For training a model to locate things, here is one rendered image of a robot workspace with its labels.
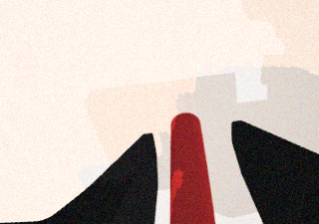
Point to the red peg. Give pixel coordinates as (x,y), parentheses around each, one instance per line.
(190,195)

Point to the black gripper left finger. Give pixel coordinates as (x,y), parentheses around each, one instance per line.
(126,193)

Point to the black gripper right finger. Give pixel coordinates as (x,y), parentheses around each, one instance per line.
(281,176)

